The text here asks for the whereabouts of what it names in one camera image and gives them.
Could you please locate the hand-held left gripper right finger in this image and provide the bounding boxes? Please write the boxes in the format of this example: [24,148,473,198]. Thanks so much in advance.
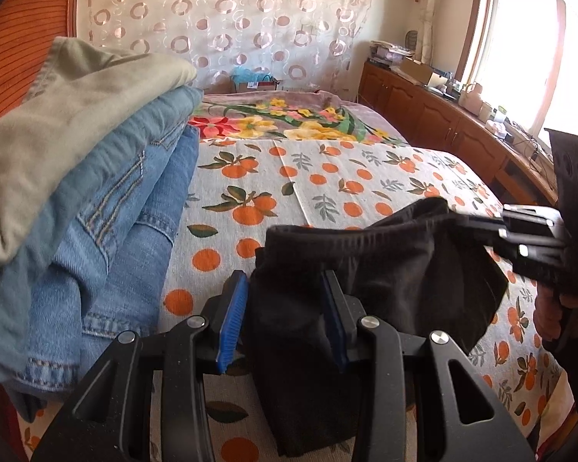
[320,269,536,462]

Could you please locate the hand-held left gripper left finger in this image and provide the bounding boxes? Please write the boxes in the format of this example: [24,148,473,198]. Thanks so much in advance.
[31,271,250,462]

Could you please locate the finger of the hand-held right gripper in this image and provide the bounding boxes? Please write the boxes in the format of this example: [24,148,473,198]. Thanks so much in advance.
[501,204,570,240]
[455,216,573,281]

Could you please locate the black pants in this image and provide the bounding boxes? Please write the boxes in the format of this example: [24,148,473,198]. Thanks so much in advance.
[250,197,510,459]

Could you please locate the olive green folded pants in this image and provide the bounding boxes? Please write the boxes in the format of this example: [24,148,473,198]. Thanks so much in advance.
[0,36,198,281]

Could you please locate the person's right hand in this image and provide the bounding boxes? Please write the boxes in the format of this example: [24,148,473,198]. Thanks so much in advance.
[534,283,578,348]

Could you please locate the wooden cabinet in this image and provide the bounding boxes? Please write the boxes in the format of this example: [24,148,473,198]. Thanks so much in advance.
[359,59,560,206]

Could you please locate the orange fruit print bedsheet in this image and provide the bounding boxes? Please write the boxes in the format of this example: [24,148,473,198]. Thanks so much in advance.
[17,139,577,462]

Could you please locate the window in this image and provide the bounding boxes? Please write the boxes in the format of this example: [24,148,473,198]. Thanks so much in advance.
[462,0,578,151]

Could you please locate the open cardboard box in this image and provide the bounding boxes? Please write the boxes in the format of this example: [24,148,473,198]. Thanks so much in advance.
[399,58,447,88]

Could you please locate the light blue folded jeans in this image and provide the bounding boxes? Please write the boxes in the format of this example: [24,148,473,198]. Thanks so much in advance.
[0,87,205,382]

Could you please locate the floral blanket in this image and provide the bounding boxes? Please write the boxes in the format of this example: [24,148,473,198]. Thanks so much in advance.
[188,89,411,146]

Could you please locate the stack of papers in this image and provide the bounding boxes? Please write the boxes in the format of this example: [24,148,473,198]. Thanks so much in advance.
[368,40,416,67]

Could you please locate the beige window curtain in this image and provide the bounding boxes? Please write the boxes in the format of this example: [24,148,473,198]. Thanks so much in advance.
[411,0,488,67]

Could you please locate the small cardboard box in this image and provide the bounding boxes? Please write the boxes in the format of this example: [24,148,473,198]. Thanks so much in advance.
[234,77,283,94]

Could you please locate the blue plastic bag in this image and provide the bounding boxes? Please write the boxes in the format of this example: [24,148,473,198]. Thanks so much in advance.
[230,67,274,85]

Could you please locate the circle pattern curtain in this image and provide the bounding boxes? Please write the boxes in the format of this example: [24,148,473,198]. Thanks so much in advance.
[71,0,373,95]

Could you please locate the orange wooden headboard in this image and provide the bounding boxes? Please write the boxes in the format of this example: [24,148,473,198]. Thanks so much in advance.
[0,0,84,132]

